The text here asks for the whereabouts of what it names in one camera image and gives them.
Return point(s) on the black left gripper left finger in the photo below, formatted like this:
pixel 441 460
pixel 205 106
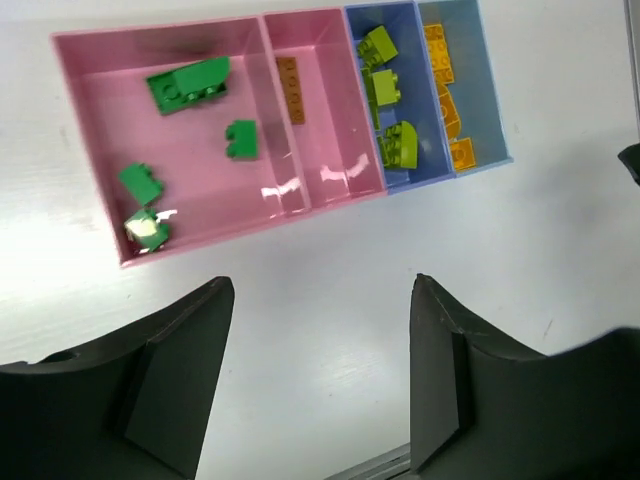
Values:
pixel 132 404

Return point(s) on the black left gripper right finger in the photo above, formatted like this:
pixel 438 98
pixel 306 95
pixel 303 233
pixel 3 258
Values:
pixel 485 406

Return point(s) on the long green lego brick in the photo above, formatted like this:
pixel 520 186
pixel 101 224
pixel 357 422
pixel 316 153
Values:
pixel 146 230

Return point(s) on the small dark green lego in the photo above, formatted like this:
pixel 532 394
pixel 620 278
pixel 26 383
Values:
pixel 139 181

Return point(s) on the lime square lego brick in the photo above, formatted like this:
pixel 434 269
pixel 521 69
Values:
pixel 398 146

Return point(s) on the green square lego brick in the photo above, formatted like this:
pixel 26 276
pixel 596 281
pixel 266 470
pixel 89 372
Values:
pixel 242 138

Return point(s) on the lime lego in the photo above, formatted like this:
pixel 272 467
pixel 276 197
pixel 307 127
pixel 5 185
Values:
pixel 382 87
pixel 376 48
pixel 374 111

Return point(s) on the brown lego plate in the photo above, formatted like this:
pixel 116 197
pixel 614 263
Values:
pixel 290 81

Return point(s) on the yellow round printed lego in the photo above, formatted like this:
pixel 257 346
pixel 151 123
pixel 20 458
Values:
pixel 449 111

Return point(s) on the yellow lego plate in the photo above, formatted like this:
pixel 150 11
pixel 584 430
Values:
pixel 439 53

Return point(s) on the yellow lego in bin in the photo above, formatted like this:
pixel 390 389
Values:
pixel 462 153

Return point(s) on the large pink bin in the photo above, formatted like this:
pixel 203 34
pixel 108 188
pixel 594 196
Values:
pixel 208 197

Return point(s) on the narrow pink bin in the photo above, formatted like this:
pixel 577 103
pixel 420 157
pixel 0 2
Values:
pixel 338 158

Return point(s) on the dark blue bin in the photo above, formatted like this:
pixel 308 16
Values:
pixel 419 104

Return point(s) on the light blue bin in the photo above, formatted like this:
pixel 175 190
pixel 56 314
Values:
pixel 473 91

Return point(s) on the lime lego in blue bin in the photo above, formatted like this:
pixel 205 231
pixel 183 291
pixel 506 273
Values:
pixel 374 111

